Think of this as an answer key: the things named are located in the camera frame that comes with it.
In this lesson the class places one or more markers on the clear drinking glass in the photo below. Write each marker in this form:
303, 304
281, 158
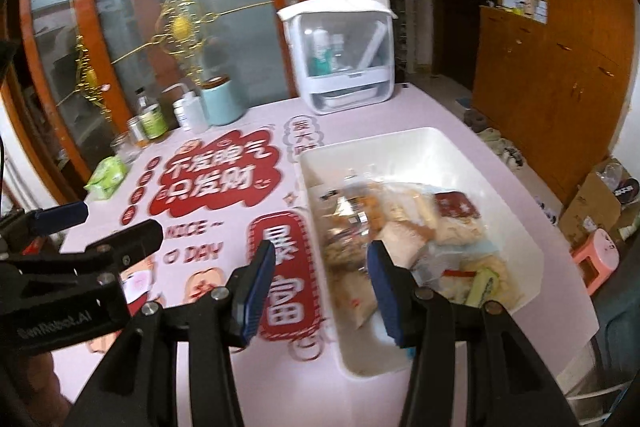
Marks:
125, 149

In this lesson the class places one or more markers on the person left hand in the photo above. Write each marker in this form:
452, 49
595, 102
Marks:
30, 391

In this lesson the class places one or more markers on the white squeeze bottle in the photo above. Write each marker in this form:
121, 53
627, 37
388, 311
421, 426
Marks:
188, 109

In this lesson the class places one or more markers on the cardboard box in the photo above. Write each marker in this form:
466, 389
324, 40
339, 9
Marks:
608, 199

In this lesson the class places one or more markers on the dark red snack packet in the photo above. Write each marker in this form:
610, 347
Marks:
455, 205

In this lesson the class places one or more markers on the pink plastic stool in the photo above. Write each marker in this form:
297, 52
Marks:
597, 258

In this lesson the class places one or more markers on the white pastry packet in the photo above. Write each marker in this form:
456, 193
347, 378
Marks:
404, 241

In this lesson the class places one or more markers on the green tissue pack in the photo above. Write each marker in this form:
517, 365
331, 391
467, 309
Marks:
107, 177

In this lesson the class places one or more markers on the orange crab roe snack bag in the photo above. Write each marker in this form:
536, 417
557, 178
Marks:
349, 216

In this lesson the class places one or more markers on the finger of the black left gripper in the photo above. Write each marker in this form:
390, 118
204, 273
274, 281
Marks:
19, 228
110, 246

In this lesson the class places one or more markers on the white plastic bin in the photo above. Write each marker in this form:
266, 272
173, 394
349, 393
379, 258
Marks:
437, 216

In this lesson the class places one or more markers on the light blue canister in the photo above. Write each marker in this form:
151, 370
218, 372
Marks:
223, 100

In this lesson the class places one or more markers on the brown wooden cabinet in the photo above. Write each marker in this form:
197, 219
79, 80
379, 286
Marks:
552, 76

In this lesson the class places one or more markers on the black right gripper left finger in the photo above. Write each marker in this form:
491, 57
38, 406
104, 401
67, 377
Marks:
135, 384

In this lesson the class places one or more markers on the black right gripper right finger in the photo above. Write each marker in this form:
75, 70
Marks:
508, 384

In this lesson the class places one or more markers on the white storage box clear window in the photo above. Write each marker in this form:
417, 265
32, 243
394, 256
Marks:
342, 52

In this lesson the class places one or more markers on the green label glass bottle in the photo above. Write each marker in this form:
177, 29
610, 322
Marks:
151, 115

